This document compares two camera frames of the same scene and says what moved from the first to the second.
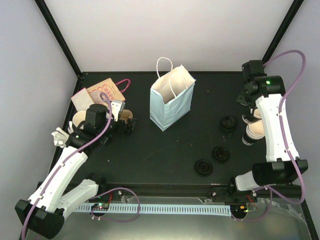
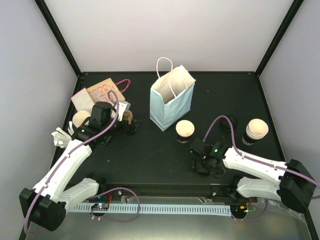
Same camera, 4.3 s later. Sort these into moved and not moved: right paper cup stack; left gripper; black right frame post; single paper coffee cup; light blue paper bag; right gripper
Moved: right gripper; single paper coffee cup
Not moved: black right frame post; left gripper; light blue paper bag; right paper cup stack
